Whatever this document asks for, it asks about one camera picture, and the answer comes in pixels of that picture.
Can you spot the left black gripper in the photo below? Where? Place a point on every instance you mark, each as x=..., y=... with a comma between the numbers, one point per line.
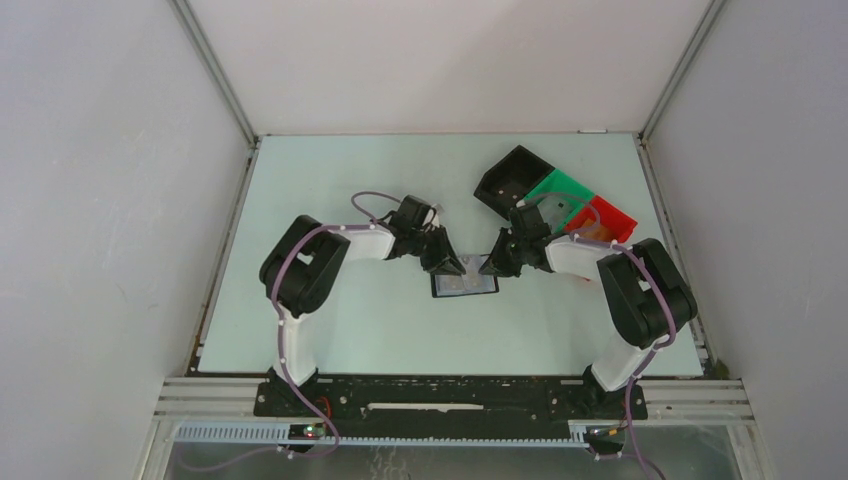
x=444, y=258

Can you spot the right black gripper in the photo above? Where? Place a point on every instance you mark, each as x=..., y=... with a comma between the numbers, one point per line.
x=496, y=264

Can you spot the black card holder wallet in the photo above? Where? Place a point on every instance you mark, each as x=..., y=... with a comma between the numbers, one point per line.
x=486, y=284

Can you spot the white card with grey stripe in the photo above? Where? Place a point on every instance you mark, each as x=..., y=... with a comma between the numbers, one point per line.
x=449, y=285

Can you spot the black plastic bin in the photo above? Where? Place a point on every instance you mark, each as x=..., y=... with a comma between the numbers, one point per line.
x=511, y=179

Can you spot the green plastic bin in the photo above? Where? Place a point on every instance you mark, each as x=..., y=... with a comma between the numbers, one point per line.
x=559, y=184

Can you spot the orange card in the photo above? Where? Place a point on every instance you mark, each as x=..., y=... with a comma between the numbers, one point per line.
x=599, y=233

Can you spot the red plastic bin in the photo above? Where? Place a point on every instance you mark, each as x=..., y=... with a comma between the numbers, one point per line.
x=602, y=212

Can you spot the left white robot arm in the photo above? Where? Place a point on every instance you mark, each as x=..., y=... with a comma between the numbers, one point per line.
x=300, y=271

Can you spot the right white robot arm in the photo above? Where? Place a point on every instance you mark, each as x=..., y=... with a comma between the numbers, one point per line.
x=648, y=299

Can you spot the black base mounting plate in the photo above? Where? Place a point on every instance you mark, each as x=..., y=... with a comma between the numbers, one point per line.
x=416, y=407

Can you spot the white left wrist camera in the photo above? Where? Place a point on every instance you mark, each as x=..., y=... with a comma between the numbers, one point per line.
x=432, y=219

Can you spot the aluminium frame rail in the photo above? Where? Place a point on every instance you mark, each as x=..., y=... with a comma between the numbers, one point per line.
x=209, y=409

